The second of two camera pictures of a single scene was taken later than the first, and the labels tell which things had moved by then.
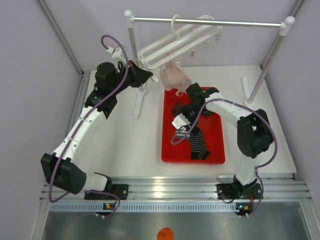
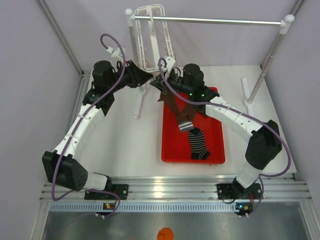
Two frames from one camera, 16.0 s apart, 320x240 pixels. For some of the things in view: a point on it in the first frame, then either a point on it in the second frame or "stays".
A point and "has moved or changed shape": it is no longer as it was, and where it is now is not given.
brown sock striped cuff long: (182, 134) to (184, 117)
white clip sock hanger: (205, 31) to (149, 8)
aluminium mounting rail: (282, 187) stays
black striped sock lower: (198, 150) stays
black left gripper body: (134, 80) stays
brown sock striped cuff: (178, 106) has moved or changed shape
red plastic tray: (211, 126) stays
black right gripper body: (191, 113) to (175, 82)
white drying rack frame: (285, 24) stays
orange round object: (165, 233) stays
